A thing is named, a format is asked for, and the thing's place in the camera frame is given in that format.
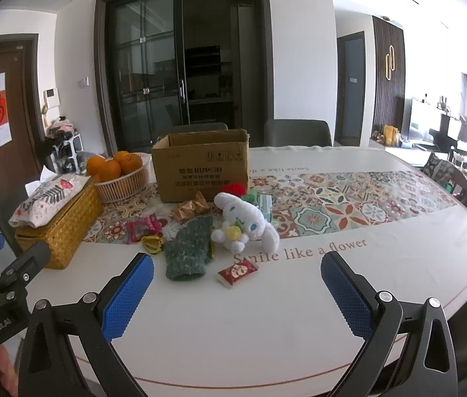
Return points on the green knitted sock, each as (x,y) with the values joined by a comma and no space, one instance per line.
(186,252)

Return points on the white wall intercom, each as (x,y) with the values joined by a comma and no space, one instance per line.
(51,97)

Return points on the chair with patterned cushion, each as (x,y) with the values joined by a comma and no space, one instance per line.
(444,173)

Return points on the red fluffy strawberry toy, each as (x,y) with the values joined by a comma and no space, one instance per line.
(235,189)

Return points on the white plush bunny toy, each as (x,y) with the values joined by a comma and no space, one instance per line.
(237,215)

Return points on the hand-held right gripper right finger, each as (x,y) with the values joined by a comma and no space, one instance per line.
(347,297)

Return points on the dark slatted wall panel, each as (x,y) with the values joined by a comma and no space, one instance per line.
(399,103)

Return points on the gold crumpled wrapper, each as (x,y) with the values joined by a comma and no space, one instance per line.
(188,211)

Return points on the red snack packet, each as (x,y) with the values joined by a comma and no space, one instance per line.
(237,273)

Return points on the yellow crumpled wrapper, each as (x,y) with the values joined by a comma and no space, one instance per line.
(151,243)

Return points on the floral cloth pouch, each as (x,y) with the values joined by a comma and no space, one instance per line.
(49,198)

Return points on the black piano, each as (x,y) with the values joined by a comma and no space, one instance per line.
(448,134)

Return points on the brown cardboard box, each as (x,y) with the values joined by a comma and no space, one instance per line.
(194,169)

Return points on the orange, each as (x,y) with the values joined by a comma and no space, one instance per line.
(110,170)
(94,164)
(131,163)
(121,156)

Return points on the light blue tissue packet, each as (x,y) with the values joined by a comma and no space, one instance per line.
(264,209)

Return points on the printed white tablecloth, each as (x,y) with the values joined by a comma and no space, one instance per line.
(283,318)

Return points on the pink snack packet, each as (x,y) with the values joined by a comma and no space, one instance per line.
(142,228)

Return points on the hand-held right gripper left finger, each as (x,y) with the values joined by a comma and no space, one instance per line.
(128,295)

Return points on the white tissue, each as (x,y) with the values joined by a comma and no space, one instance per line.
(39,180)

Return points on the white ribbed fruit basket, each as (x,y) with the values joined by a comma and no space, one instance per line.
(122,188)

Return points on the yellow paper bag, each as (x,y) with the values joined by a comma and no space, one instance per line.
(391,135)

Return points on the person's left hand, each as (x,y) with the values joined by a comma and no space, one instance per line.
(4,366)

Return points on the yellow woven box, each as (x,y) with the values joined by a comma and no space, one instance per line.
(68,229)

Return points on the television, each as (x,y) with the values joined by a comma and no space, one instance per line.
(421,120)

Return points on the white light switch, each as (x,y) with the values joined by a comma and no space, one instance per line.
(84,82)

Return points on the dark glass sliding door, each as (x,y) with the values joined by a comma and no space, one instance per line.
(184,70)

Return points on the brown wooden door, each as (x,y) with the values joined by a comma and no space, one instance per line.
(18,132)

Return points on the cluttered storage shelf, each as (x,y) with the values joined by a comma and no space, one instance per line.
(66,144)

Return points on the gold wall lamp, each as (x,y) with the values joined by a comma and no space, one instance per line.
(390,62)

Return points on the grey-blue interior door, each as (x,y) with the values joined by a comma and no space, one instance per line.
(351,91)

